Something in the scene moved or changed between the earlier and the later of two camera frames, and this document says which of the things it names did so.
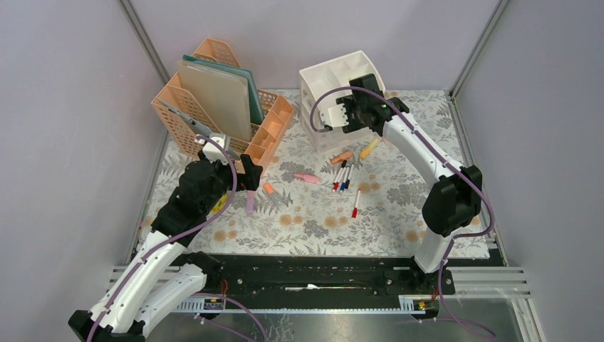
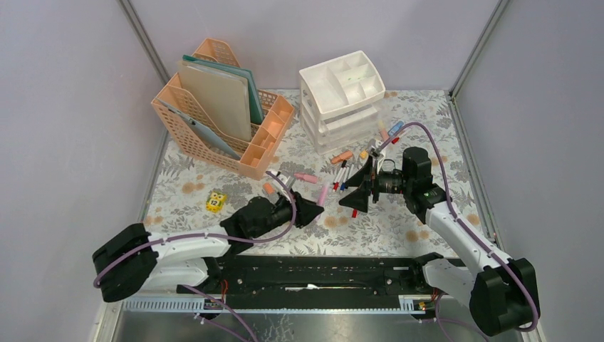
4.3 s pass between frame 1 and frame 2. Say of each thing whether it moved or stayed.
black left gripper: moved
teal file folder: stayed
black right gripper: moved
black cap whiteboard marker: stayed
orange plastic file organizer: stayed
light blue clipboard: stayed
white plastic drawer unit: stayed
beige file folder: stayed
